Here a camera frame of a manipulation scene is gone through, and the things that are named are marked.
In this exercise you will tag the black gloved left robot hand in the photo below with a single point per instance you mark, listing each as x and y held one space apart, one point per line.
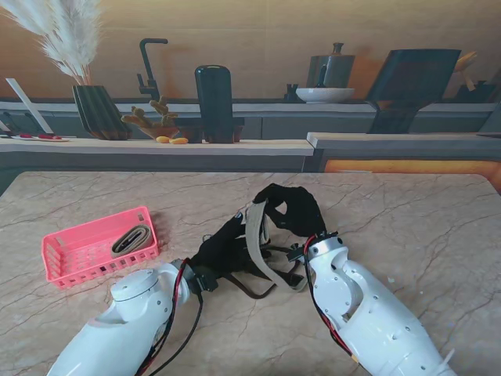
223 250

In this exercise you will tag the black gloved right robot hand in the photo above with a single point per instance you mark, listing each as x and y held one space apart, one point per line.
303 211

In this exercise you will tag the beige woven belt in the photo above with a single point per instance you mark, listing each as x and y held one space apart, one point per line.
131 241
254 235

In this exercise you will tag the pink plastic storage basket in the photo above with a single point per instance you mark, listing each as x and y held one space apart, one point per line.
78 243

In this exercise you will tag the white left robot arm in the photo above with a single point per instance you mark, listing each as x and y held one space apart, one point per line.
117 325

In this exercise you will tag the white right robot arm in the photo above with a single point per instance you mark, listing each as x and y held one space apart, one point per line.
372 313

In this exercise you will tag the dark brown woven belt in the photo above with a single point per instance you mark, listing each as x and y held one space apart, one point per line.
242 288

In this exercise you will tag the grey kitchen counter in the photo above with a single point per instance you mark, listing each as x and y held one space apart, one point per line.
293 121

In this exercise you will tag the pale stone counter slab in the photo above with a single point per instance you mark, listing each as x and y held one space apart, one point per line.
391 140

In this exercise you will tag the small black countertop item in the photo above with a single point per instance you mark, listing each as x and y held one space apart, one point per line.
291 94

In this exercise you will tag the orange fruit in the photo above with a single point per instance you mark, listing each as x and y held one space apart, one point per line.
162 139
179 141

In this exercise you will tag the white ceramic bowl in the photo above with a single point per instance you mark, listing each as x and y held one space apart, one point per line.
325 95

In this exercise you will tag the wooden bowl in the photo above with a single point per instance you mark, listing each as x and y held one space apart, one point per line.
156 131

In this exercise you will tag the black tall cylinder appliance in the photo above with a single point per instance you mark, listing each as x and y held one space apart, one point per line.
214 98

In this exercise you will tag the grey lidded pot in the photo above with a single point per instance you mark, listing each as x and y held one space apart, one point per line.
336 70

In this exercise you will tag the light wooden counter shelf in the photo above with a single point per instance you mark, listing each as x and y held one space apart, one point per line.
117 148

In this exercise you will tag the green cactus plant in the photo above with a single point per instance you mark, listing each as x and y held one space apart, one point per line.
160 111

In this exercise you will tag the black angled slab stand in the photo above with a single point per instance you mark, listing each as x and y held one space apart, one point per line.
411 86

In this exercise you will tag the dark ribbed vase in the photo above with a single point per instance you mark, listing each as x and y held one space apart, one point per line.
98 113

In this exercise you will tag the black kitchen faucet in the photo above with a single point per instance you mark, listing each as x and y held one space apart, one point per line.
148 66

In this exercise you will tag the black utensil holder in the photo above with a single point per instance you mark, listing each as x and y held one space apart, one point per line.
475 92

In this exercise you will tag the white plate with red food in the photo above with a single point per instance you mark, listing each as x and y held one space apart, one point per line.
39 137

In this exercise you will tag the yellow kitchen utensils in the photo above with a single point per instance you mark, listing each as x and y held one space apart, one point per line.
466 60

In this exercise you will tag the white leaning board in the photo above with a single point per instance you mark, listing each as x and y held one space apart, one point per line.
27 103

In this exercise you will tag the white pampas grass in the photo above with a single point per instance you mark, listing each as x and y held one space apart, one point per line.
74 43

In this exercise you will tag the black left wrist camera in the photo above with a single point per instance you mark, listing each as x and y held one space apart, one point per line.
205 280

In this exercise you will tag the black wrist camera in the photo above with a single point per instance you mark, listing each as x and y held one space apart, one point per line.
205 280
298 252

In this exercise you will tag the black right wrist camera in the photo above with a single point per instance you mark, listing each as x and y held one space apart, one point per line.
298 252

